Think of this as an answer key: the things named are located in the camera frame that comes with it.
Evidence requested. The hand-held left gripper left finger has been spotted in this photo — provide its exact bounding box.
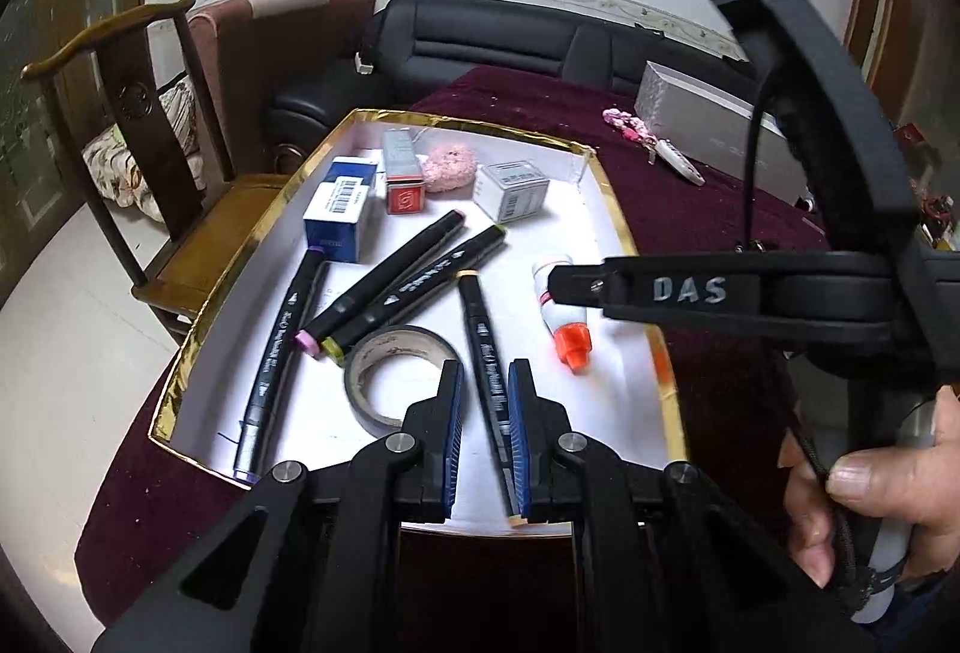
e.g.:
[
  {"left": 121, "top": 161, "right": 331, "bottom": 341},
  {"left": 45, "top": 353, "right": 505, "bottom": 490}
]
[{"left": 90, "top": 359, "right": 464, "bottom": 653}]

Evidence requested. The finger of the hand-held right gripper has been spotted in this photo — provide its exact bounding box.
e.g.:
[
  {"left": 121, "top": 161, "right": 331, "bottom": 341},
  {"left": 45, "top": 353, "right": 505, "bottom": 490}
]
[{"left": 546, "top": 252, "right": 781, "bottom": 328}]

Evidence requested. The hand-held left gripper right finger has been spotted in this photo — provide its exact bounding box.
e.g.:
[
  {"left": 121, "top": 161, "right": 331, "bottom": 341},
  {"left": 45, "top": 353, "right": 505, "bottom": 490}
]
[{"left": 508, "top": 359, "right": 878, "bottom": 653}]

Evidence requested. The white tray with gold rim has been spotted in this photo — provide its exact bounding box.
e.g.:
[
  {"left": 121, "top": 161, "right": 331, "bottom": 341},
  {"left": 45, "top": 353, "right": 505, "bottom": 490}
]
[{"left": 148, "top": 108, "right": 687, "bottom": 535}]

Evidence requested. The black marker with beige caps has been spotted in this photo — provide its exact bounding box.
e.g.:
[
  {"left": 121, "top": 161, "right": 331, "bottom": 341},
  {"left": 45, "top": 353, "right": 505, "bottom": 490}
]
[{"left": 457, "top": 270, "right": 530, "bottom": 525}]

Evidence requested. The black tape roll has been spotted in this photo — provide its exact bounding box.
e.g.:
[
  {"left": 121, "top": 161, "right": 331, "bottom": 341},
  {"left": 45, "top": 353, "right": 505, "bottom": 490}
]
[{"left": 343, "top": 325, "right": 464, "bottom": 438}]

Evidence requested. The white tube with orange cap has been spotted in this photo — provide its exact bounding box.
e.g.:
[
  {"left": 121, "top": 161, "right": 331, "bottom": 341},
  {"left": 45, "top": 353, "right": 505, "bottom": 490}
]
[{"left": 531, "top": 254, "right": 593, "bottom": 375}]

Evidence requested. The black marker with green caps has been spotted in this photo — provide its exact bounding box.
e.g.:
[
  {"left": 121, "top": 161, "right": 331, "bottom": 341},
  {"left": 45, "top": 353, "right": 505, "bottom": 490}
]
[{"left": 322, "top": 223, "right": 509, "bottom": 365}]

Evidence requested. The black marker with pink caps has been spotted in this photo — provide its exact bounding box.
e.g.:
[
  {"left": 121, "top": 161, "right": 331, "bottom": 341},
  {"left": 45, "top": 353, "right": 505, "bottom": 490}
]
[{"left": 295, "top": 209, "right": 466, "bottom": 358}]

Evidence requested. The black marker with purple caps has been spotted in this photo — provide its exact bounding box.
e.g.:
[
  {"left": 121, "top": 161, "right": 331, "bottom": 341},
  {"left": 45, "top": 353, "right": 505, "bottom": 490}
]
[{"left": 232, "top": 244, "right": 331, "bottom": 483}]

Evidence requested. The small grey box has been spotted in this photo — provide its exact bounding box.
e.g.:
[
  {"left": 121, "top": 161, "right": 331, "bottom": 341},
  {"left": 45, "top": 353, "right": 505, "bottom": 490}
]
[{"left": 472, "top": 157, "right": 551, "bottom": 225}]

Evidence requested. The pink fluffy ball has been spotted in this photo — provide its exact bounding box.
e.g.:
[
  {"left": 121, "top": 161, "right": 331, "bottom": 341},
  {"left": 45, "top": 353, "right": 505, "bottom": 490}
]
[{"left": 422, "top": 141, "right": 479, "bottom": 195}]

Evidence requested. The person's right hand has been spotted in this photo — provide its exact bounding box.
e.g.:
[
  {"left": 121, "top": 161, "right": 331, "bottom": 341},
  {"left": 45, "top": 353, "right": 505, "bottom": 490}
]
[{"left": 778, "top": 390, "right": 960, "bottom": 588}]

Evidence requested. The wooden sideboard with clutter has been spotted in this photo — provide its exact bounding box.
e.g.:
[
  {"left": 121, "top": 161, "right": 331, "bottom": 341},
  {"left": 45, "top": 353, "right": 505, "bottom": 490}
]
[{"left": 889, "top": 117, "right": 960, "bottom": 253}]

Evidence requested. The white remote control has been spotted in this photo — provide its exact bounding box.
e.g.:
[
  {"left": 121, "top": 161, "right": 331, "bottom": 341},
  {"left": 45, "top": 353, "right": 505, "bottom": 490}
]
[{"left": 649, "top": 137, "right": 707, "bottom": 188}]

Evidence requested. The large grey box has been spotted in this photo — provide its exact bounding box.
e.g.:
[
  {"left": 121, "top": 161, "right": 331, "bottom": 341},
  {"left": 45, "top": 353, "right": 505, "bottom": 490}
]
[{"left": 634, "top": 61, "right": 827, "bottom": 209}]

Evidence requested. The blue and white box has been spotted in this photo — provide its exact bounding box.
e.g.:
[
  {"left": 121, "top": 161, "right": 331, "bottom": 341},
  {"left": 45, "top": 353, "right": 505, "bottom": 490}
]
[{"left": 302, "top": 157, "right": 378, "bottom": 263}]

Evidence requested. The red and grey box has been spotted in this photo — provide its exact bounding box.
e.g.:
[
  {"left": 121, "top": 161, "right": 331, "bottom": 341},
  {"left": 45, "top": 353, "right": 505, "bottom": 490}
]
[{"left": 382, "top": 128, "right": 428, "bottom": 216}]

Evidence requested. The black leather sofa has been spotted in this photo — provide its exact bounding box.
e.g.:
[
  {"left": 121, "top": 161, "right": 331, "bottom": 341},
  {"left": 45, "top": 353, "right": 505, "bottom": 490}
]
[{"left": 262, "top": 0, "right": 758, "bottom": 176}]

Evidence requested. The floral cushion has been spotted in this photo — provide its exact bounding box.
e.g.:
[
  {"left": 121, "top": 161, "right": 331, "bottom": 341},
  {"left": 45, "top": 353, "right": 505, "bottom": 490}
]
[{"left": 81, "top": 77, "right": 208, "bottom": 224}]

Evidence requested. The brown and pink armchair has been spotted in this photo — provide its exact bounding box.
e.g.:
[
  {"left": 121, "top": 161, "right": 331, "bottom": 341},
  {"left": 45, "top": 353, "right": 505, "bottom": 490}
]
[{"left": 186, "top": 0, "right": 377, "bottom": 183}]

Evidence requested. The dark wooden chair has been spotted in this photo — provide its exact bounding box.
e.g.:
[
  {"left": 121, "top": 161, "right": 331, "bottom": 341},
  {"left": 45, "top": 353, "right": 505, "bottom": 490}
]
[{"left": 21, "top": 0, "right": 302, "bottom": 344}]

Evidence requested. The wooden cabinet with glass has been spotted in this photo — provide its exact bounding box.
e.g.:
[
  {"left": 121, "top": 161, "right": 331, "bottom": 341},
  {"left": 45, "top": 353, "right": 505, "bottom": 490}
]
[{"left": 0, "top": 0, "right": 155, "bottom": 305}]

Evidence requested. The pink hair tie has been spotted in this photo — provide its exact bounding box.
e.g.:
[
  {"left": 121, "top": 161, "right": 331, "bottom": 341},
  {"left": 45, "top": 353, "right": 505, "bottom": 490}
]
[{"left": 602, "top": 107, "right": 655, "bottom": 146}]

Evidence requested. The wooden door frame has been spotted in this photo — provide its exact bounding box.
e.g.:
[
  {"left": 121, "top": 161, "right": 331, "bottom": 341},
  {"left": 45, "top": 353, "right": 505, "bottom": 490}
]
[{"left": 844, "top": 0, "right": 902, "bottom": 124}]

